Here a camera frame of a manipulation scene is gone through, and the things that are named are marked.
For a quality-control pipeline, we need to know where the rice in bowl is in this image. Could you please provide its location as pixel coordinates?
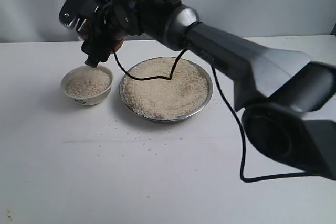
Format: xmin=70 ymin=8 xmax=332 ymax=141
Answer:
xmin=65 ymin=69 xmax=111 ymax=98

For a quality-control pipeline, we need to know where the round metal tray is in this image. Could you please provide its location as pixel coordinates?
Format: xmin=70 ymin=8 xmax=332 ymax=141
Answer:
xmin=119 ymin=57 xmax=213 ymax=122

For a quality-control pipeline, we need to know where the white floral ceramic bowl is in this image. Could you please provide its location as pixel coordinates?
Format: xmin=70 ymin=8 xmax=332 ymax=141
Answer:
xmin=61 ymin=66 xmax=113 ymax=106

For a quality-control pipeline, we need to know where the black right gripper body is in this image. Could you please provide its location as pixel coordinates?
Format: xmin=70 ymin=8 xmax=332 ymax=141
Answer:
xmin=91 ymin=0 xmax=181 ymax=51

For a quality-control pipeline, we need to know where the rice heap in tray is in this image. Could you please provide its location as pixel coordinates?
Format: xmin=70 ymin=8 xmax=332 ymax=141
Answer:
xmin=122 ymin=59 xmax=209 ymax=121

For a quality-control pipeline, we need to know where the brown wooden cup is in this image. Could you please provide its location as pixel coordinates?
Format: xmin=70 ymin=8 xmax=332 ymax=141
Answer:
xmin=77 ymin=20 xmax=124 ymax=54

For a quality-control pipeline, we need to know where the black camera cable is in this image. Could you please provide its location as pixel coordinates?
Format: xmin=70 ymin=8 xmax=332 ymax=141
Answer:
xmin=112 ymin=0 xmax=320 ymax=184

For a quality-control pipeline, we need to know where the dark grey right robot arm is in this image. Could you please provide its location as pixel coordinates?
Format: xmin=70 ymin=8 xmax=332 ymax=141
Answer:
xmin=60 ymin=0 xmax=335 ymax=180

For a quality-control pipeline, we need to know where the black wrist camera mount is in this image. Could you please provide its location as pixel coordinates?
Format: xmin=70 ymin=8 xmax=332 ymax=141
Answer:
xmin=59 ymin=0 xmax=107 ymax=29

